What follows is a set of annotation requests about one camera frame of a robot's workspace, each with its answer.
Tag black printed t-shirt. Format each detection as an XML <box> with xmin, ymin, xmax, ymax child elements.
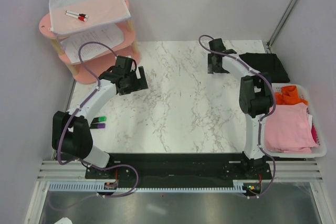
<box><xmin>239</xmin><ymin>53</ymin><xmax>290</xmax><ymax>83</ymax></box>

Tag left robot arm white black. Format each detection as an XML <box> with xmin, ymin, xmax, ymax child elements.
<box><xmin>52</xmin><ymin>66</ymin><xmax>148</xmax><ymax>178</ymax></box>

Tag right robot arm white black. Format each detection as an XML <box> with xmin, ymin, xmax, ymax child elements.
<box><xmin>207</xmin><ymin>52</ymin><xmax>276</xmax><ymax>179</ymax></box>

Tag pink three-tier wooden shelf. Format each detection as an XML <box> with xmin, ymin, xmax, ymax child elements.
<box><xmin>39</xmin><ymin>13</ymin><xmax>141</xmax><ymax>84</ymax></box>

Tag printed paper sheets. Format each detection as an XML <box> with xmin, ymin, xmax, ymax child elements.
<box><xmin>61</xmin><ymin>26</ymin><xmax>125</xmax><ymax>64</ymax></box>

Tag green cap marker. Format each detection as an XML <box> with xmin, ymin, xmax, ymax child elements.
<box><xmin>91</xmin><ymin>116</ymin><xmax>107</xmax><ymax>124</ymax></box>

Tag purple cap marker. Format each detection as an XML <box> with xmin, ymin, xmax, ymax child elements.
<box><xmin>90</xmin><ymin>123</ymin><xmax>106</xmax><ymax>129</ymax></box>

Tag white mesh zipper pouch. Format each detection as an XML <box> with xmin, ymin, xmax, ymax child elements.
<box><xmin>49</xmin><ymin>0</ymin><xmax>131</xmax><ymax>37</ymax></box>

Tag black cap whiteboard marker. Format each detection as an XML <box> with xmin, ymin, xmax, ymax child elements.
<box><xmin>66</xmin><ymin>10</ymin><xmax>88</xmax><ymax>19</ymax></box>

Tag red cap whiteboard marker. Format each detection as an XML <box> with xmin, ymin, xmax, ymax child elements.
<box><xmin>66</xmin><ymin>13</ymin><xmax>87</xmax><ymax>22</ymax></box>

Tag orange t-shirt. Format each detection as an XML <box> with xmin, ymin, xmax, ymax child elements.
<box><xmin>275</xmin><ymin>85</ymin><xmax>309</xmax><ymax>106</ymax></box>

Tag pink t-shirt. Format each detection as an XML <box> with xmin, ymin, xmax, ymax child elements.
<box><xmin>265</xmin><ymin>103</ymin><xmax>318</xmax><ymax>153</ymax></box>

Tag magenta garment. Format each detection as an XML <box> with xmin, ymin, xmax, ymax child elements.
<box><xmin>311</xmin><ymin>125</ymin><xmax>319</xmax><ymax>145</ymax></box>

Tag white plastic laundry basket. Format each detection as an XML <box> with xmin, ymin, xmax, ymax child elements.
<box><xmin>265</xmin><ymin>83</ymin><xmax>327</xmax><ymax>158</ymax></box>

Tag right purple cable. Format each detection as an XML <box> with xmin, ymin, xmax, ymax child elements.
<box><xmin>198</xmin><ymin>34</ymin><xmax>278</xmax><ymax>199</ymax></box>

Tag purple cable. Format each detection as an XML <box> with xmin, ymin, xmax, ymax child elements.
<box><xmin>47</xmin><ymin>41</ymin><xmax>139</xmax><ymax>210</ymax></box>
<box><xmin>198</xmin><ymin>34</ymin><xmax>278</xmax><ymax>199</ymax></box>

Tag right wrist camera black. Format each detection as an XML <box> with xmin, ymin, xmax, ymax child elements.
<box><xmin>208</xmin><ymin>38</ymin><xmax>226</xmax><ymax>52</ymax></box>

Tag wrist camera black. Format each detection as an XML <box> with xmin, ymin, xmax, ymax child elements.
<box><xmin>208</xmin><ymin>38</ymin><xmax>226</xmax><ymax>52</ymax></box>
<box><xmin>115</xmin><ymin>56</ymin><xmax>137</xmax><ymax>71</ymax></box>

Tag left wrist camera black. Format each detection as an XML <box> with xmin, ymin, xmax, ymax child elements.
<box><xmin>115</xmin><ymin>56</ymin><xmax>137</xmax><ymax>71</ymax></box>

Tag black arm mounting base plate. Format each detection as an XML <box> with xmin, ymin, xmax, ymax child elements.
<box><xmin>85</xmin><ymin>153</ymin><xmax>272</xmax><ymax>187</ymax></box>

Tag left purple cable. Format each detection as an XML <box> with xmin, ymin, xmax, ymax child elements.
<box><xmin>47</xmin><ymin>41</ymin><xmax>139</xmax><ymax>210</ymax></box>

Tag aluminium rail frame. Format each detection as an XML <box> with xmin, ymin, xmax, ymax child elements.
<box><xmin>37</xmin><ymin>161</ymin><xmax>322</xmax><ymax>183</ymax></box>

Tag white slotted cable duct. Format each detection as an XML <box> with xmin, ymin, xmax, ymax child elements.
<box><xmin>48</xmin><ymin>182</ymin><xmax>246</xmax><ymax>193</ymax></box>

